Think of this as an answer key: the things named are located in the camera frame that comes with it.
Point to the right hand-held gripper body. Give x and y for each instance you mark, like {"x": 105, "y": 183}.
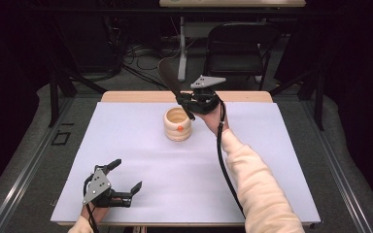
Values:
{"x": 204, "y": 100}

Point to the black horizontal crossbar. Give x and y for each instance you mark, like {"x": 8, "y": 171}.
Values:
{"x": 110, "y": 11}

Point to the cream ribbed utensil holder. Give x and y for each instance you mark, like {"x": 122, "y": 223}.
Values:
{"x": 175, "y": 131}

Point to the black metal stand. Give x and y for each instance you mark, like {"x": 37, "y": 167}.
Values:
{"x": 319, "y": 97}
{"x": 54, "y": 97}

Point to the person's left hand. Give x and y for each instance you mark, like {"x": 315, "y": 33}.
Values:
{"x": 99, "y": 212}

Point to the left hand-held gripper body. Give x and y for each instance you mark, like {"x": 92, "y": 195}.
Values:
{"x": 97, "y": 187}

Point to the black folding chair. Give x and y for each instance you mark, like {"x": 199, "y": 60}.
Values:
{"x": 236, "y": 55}

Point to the white table mat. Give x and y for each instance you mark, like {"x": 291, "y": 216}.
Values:
{"x": 175, "y": 174}

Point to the aluminium floor rail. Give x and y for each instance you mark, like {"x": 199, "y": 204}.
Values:
{"x": 340, "y": 174}
{"x": 22, "y": 174}

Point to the black spatula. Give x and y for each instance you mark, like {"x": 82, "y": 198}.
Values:
{"x": 168, "y": 76}

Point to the person's right hand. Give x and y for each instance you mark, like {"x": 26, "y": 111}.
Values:
{"x": 213, "y": 123}

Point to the white desk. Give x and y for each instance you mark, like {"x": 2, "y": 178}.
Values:
{"x": 233, "y": 3}

